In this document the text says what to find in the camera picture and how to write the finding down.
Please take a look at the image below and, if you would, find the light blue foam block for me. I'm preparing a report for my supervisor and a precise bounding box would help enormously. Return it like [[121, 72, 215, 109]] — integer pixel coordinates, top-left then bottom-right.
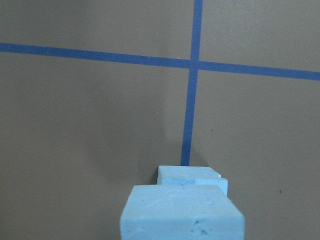
[[156, 165, 228, 196]]

